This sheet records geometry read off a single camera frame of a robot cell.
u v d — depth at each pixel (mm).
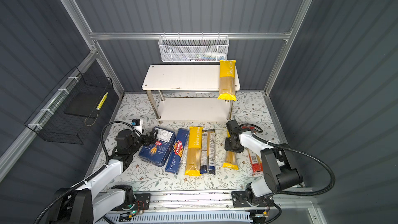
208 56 914
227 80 748
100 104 767
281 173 441
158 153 826
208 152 867
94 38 892
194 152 872
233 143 769
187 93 1203
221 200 754
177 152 864
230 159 842
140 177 810
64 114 710
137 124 738
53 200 389
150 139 772
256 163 826
